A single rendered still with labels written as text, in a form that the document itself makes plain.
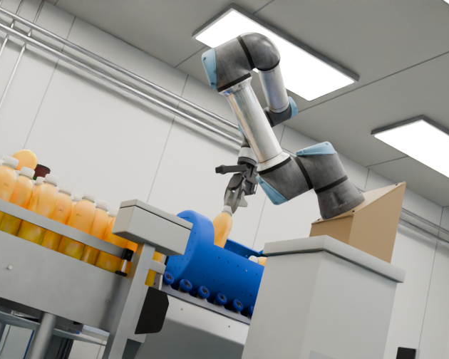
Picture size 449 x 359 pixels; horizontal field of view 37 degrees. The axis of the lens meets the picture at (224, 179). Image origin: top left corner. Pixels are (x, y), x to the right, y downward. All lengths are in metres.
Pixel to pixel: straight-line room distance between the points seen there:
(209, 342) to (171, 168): 3.93
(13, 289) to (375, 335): 1.03
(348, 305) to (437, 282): 6.00
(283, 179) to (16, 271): 0.84
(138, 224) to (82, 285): 0.24
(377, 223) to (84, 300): 0.89
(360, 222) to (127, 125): 4.17
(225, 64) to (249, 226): 4.43
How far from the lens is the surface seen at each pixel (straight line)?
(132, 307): 1.94
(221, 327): 2.32
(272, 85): 2.26
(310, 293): 1.93
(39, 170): 2.53
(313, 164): 2.12
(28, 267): 1.90
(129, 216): 1.91
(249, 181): 2.45
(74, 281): 1.95
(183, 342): 2.25
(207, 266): 2.27
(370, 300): 2.05
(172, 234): 1.96
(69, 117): 5.85
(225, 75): 2.07
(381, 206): 2.10
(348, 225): 2.04
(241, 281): 2.36
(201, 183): 6.21
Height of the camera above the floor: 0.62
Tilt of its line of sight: 18 degrees up
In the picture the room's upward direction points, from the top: 16 degrees clockwise
